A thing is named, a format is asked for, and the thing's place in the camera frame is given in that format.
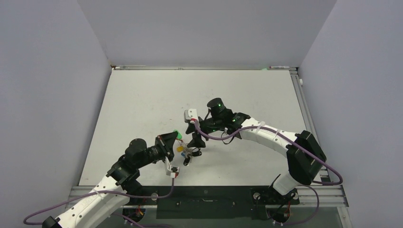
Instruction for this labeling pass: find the metal key holder red handle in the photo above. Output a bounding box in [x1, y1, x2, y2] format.
[181, 144, 202, 166]

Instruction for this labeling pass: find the aluminium frame rail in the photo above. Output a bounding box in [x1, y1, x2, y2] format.
[59, 66, 353, 228]

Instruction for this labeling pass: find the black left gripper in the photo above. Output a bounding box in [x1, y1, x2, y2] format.
[136, 131, 177, 169]

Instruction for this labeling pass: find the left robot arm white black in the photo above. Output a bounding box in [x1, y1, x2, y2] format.
[41, 131, 179, 228]

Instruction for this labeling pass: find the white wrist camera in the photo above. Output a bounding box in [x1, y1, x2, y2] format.
[164, 157, 180, 179]
[184, 108, 199, 123]

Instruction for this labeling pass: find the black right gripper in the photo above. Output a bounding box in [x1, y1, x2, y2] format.
[186, 116, 223, 147]

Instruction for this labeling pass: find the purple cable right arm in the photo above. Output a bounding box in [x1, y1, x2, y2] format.
[193, 121, 344, 227]

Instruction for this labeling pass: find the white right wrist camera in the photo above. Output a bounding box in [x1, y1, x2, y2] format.
[184, 108, 199, 123]

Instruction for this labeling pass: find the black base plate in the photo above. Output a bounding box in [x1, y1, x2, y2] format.
[123, 186, 300, 222]

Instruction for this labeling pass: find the green key tag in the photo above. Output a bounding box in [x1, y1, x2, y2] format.
[175, 130, 182, 140]

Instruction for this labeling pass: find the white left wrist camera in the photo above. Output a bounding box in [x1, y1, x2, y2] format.
[164, 157, 180, 179]

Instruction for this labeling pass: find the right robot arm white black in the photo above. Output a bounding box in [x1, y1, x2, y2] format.
[184, 98, 327, 203]

